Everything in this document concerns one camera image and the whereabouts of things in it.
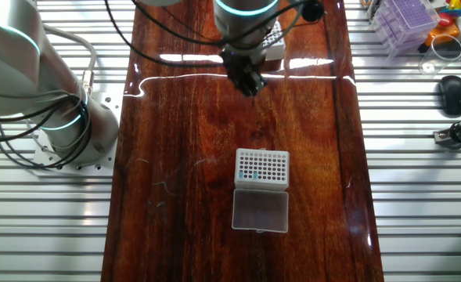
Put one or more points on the orange toy with red knob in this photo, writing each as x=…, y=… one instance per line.
x=441, y=35

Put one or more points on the white tip rack clear lid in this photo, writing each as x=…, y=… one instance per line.
x=261, y=183
x=277, y=49

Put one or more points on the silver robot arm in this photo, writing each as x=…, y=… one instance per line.
x=19, y=78

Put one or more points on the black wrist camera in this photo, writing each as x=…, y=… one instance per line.
x=312, y=9

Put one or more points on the side camera mount arm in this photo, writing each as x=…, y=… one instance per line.
x=445, y=137

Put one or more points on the purple pipette tip box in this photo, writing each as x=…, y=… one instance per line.
x=404, y=23

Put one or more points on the dark red wooden board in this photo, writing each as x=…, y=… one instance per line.
x=312, y=176

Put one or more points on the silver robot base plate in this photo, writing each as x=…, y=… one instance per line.
x=110, y=103

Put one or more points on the black computer mouse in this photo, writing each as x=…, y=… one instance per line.
x=452, y=96

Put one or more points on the clear plastic cup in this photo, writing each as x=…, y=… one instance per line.
x=429, y=66

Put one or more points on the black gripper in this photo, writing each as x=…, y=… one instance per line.
x=240, y=66

